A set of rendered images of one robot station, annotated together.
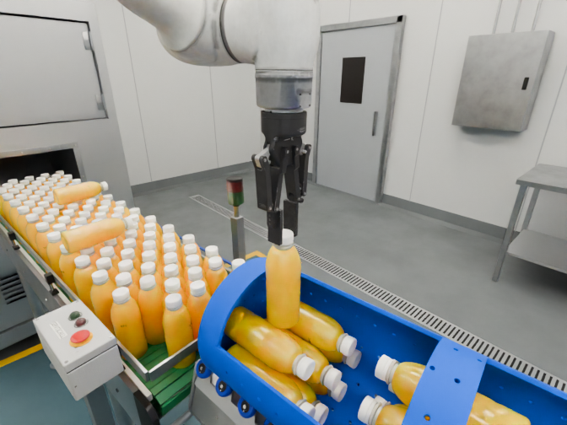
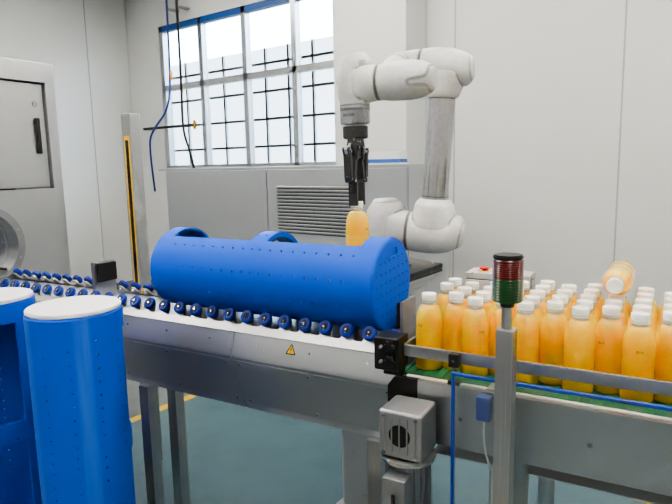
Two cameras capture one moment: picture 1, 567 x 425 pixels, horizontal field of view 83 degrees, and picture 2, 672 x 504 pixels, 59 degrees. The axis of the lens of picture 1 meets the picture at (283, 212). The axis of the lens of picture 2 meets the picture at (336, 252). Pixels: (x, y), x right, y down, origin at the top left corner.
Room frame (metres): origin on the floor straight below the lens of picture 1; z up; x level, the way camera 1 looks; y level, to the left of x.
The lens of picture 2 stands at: (2.30, -0.39, 1.45)
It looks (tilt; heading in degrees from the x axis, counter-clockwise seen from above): 8 degrees down; 170
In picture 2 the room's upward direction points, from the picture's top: 1 degrees counter-clockwise
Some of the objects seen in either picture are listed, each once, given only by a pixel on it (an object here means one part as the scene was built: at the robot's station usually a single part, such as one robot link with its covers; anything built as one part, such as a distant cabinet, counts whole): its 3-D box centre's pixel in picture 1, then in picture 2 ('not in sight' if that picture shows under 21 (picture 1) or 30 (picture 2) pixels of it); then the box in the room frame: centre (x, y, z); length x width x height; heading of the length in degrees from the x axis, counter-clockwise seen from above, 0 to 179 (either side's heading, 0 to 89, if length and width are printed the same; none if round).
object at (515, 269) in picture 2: (234, 185); (507, 268); (1.17, 0.19, 1.23); 0.06 x 0.06 x 0.04
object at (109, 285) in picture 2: not in sight; (105, 279); (-0.22, -0.89, 1.00); 0.10 x 0.04 x 0.15; 140
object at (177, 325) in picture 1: (178, 331); not in sight; (0.65, 0.28, 0.99); 0.07 x 0.07 x 0.19
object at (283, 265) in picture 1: (283, 281); (357, 237); (0.55, 0.00, 1.23); 0.07 x 0.07 x 0.19
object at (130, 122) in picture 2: not in sight; (142, 296); (-0.57, -0.80, 0.85); 0.06 x 0.06 x 1.70; 50
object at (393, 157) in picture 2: not in sight; (385, 158); (-1.23, 0.57, 1.48); 0.24 x 0.12 x 0.08; 50
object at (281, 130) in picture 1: (283, 137); (355, 141); (0.54, 0.00, 1.52); 0.08 x 0.07 x 0.09; 140
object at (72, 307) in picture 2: not in sight; (73, 306); (0.38, -0.87, 1.03); 0.28 x 0.28 x 0.01
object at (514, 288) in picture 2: (235, 196); (507, 289); (1.17, 0.19, 1.18); 0.06 x 0.06 x 0.05
